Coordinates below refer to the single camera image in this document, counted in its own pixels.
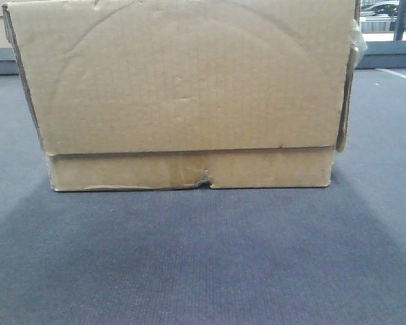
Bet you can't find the brown cardboard carton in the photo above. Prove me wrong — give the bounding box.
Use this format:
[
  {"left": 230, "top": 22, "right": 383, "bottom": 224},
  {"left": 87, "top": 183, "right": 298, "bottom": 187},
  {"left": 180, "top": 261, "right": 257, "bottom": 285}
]
[{"left": 2, "top": 1, "right": 363, "bottom": 192}]

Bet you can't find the dark metal post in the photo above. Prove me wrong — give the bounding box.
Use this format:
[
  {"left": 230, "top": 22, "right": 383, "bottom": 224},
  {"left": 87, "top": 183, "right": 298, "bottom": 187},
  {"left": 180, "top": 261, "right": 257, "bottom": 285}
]
[{"left": 393, "top": 0, "right": 406, "bottom": 41}]

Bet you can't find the grey conveyor belt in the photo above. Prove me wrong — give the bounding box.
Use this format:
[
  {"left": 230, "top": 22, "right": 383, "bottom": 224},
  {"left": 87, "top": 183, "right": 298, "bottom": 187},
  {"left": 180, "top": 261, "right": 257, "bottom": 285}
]
[{"left": 0, "top": 69, "right": 406, "bottom": 324}]

